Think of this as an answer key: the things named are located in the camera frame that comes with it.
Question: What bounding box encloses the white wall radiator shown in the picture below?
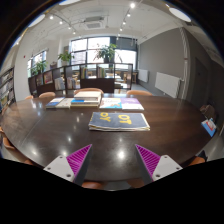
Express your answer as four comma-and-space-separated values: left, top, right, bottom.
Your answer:
155, 72, 180, 98

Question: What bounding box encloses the colourful open magazine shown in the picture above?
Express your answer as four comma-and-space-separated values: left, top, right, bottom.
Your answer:
100, 98, 144, 111

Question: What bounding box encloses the white flat book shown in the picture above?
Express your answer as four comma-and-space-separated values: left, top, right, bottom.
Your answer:
56, 98, 72, 109

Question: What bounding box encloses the orange chair far left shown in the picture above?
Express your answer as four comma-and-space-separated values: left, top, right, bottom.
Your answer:
39, 92, 56, 98

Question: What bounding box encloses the orange chair near right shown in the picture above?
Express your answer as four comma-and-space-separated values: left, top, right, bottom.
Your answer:
187, 156, 206, 166

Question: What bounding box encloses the orange chair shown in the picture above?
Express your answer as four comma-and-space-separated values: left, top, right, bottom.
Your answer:
39, 92, 56, 98
126, 90, 153, 97
187, 156, 206, 166
0, 126, 32, 165
74, 88, 104, 95

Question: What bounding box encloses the orange chair near left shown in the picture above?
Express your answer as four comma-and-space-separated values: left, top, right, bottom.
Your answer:
0, 126, 32, 165

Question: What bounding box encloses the potted plant far left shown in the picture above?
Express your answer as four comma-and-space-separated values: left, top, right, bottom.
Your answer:
31, 61, 47, 75

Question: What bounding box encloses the dark low bookshelf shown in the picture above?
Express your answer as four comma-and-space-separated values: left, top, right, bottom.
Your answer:
28, 62, 133, 96

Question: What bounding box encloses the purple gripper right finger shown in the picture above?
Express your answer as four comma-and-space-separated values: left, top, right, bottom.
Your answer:
135, 144, 182, 185

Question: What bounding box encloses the blue box at right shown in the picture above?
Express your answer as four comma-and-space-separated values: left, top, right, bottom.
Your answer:
201, 118, 216, 136

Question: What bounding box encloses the dark blue book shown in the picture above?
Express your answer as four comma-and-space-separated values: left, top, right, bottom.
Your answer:
46, 97, 63, 108

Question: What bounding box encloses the folded navy yellow towel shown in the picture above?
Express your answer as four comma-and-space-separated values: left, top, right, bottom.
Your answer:
88, 112, 150, 131

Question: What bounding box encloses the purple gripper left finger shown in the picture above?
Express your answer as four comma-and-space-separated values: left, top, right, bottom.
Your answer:
44, 144, 92, 186

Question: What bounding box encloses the orange chair far middle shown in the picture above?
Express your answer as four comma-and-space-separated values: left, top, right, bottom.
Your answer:
74, 88, 104, 95

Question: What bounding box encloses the potted plant centre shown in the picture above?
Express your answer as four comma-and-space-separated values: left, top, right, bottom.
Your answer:
94, 43, 117, 63

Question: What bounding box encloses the ceiling air conditioner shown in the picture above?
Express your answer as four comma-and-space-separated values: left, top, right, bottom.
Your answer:
84, 16, 104, 30

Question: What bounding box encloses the orange chair far right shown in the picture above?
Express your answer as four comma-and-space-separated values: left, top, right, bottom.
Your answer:
126, 90, 153, 97

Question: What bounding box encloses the stack of books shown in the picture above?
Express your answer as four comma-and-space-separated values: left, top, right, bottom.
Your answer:
71, 91, 101, 106

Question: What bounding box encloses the potted plant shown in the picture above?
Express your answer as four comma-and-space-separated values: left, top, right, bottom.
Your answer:
94, 43, 117, 63
58, 51, 74, 66
31, 61, 47, 75

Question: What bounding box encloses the left wall bookshelf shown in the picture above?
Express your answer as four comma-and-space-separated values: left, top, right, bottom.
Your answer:
0, 68, 15, 113

